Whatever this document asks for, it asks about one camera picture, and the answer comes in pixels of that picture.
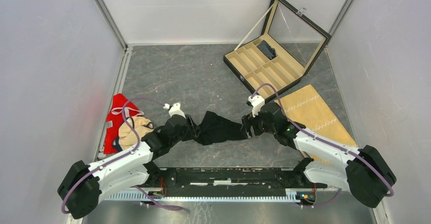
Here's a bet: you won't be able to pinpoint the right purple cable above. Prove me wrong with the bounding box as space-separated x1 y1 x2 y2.
249 83 395 208

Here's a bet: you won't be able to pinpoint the white cable tray strip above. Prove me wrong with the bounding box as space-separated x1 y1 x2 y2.
106 189 300 204

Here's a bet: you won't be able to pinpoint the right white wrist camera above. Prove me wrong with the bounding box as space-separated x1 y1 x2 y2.
248 95 265 117

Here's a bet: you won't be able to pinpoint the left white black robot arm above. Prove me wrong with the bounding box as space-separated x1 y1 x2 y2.
57 115 197 219

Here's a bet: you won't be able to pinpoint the beige underwear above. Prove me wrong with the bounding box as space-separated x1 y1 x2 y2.
111 116 153 152

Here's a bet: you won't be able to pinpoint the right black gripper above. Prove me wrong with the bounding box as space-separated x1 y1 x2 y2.
240 110 276 139

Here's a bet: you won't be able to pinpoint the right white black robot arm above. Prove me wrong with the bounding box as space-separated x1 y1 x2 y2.
241 103 396 208

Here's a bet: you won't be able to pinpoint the purple cable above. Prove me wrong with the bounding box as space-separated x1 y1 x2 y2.
60 97 166 215
249 83 395 208

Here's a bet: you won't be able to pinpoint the black underwear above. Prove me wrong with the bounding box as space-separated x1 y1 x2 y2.
193 111 249 146

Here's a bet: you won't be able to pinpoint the black compartment box glass lid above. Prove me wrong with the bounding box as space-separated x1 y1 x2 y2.
223 0 333 105

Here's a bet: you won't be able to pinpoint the tan cloth mat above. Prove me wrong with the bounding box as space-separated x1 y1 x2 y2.
281 85 357 146

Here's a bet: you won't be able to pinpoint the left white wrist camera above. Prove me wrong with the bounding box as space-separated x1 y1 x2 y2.
163 102 186 118

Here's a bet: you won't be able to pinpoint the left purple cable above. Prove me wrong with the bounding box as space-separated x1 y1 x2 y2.
60 97 166 215

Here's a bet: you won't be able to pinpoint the blue striped boxer shorts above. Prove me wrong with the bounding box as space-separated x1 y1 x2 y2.
257 40 276 60

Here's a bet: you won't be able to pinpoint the red underwear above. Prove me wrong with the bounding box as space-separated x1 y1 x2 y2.
103 93 144 154

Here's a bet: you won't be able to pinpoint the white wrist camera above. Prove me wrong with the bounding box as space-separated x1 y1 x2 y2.
248 95 265 117
163 102 186 118

